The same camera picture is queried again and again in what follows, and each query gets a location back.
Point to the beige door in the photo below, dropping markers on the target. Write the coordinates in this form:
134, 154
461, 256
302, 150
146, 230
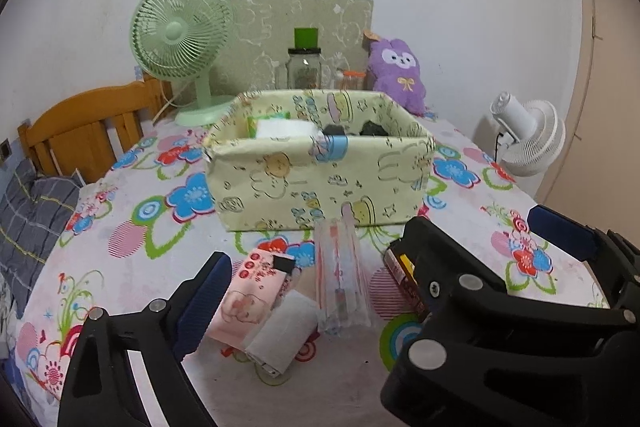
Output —
610, 107

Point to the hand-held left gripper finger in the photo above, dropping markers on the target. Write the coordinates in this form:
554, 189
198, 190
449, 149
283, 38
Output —
200, 307

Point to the wooden bed headboard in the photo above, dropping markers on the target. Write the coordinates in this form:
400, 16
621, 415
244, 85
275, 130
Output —
75, 122

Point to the clear plastic packet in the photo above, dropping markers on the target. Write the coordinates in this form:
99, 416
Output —
340, 277

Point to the green cartoon print board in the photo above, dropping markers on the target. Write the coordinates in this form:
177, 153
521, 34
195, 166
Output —
260, 32

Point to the cotton swab jar orange lid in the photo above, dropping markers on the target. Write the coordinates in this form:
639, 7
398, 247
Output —
350, 82

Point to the white standing fan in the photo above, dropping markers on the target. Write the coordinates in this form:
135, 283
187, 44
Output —
535, 132

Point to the grey cloth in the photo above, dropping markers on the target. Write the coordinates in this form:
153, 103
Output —
335, 130

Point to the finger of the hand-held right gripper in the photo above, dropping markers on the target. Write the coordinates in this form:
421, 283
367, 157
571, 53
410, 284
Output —
565, 232
500, 357

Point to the white packet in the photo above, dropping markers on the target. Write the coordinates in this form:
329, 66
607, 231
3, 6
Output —
285, 332

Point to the pink wet wipes packet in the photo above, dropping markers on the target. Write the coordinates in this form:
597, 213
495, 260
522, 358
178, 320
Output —
245, 297

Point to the floral tablecloth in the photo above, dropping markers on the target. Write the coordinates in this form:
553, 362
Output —
150, 267

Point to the glass mug jar green lid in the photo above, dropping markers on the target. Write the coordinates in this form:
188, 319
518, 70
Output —
305, 67

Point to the black plastic bag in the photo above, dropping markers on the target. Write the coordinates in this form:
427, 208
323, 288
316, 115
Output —
372, 128

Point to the wall socket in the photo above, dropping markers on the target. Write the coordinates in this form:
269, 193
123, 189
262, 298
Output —
4, 149

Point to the white soft tissue pack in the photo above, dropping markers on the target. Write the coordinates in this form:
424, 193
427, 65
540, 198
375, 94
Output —
290, 129

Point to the purple plush toy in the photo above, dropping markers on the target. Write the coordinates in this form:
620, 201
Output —
400, 72

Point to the yellow cartoon fabric storage box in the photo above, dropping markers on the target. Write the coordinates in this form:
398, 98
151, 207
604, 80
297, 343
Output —
280, 187

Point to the grey plaid pillow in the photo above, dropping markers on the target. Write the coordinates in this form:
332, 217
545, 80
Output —
30, 217

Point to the green desk fan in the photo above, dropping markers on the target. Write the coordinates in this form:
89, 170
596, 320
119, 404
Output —
175, 32

